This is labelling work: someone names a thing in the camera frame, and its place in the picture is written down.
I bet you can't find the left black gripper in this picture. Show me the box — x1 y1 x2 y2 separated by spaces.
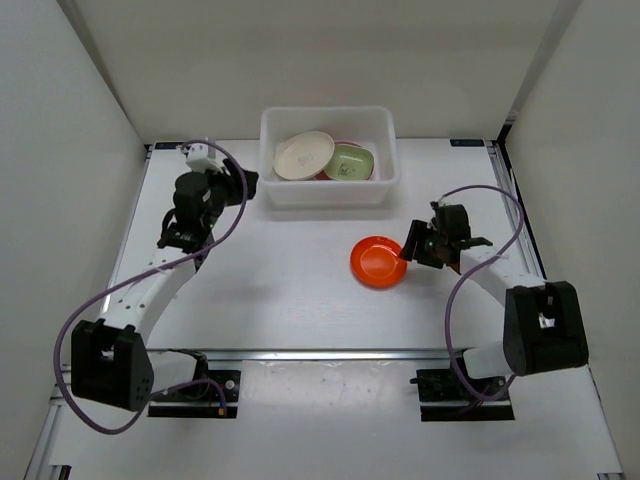
200 159 260 230

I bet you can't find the orange round plate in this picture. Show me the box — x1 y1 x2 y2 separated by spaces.
349 236 407 289

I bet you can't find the cream round bowl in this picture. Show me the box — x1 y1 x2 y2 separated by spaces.
273 131 335 181

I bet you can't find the pink round plate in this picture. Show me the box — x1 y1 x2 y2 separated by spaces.
312 141 377 183

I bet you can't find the green square panda dish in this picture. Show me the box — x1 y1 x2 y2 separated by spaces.
322 142 376 182

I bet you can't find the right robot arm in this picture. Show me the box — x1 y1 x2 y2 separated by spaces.
399 202 589 400

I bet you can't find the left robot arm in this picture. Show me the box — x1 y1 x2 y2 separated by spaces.
71 158 259 411

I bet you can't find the translucent white plastic bin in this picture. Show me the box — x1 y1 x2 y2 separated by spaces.
258 106 400 207

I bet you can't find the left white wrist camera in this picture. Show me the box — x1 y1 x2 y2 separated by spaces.
180 142 222 173

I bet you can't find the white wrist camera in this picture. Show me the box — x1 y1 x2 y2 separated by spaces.
430 200 448 213
180 142 222 173

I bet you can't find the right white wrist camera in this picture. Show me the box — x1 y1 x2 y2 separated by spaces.
430 200 448 213

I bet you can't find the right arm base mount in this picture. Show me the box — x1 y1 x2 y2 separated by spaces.
409 369 515 423

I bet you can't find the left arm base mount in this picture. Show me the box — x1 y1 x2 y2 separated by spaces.
147 349 242 419

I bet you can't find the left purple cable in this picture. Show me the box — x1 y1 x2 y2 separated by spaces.
53 139 249 435

